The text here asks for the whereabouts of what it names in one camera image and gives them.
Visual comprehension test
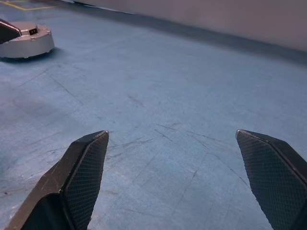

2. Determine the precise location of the blue plastic table cover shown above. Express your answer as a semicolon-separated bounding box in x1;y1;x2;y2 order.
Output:
0;0;307;230

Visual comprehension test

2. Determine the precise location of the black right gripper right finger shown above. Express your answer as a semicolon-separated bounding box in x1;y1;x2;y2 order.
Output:
236;129;307;230

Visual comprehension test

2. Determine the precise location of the yellow tape square outline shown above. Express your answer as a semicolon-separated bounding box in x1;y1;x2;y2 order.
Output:
6;0;58;11

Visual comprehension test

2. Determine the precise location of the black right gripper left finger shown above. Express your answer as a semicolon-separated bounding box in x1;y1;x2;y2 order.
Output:
4;130;110;230

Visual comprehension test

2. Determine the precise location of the silver motor housing copper stator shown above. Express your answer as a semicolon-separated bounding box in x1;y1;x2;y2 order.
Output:
0;35;55;60

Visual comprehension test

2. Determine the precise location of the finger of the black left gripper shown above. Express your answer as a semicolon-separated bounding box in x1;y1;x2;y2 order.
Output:
0;18;22;45

